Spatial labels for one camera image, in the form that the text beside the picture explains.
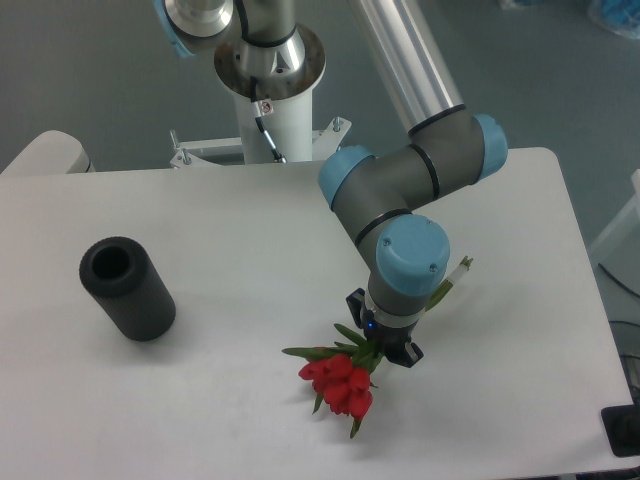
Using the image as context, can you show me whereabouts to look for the black ribbed cylindrical vase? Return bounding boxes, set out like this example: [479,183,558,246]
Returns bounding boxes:
[79,237,176,342]

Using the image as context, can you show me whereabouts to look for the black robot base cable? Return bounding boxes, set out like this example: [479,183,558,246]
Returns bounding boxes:
[248,74,288,165]

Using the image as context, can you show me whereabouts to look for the red tulip bouquet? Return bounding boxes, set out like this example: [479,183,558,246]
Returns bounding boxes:
[282,323,389,437]

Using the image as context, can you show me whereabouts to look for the white rounded furniture left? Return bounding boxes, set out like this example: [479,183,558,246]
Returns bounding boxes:
[1,130,96,178]

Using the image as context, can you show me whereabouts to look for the black device table edge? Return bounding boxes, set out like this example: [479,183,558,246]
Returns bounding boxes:
[601,405,639,458]

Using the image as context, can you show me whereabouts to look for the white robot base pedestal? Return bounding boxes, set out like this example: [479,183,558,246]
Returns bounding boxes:
[170,24,352,168]

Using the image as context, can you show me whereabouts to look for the blue object top right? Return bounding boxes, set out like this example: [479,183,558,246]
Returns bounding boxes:
[588,0,639,39]

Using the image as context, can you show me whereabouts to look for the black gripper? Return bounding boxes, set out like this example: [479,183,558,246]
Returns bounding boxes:
[346,288,424,368]

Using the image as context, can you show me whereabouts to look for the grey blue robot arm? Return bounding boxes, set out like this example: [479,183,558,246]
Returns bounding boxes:
[153,1,508,367]

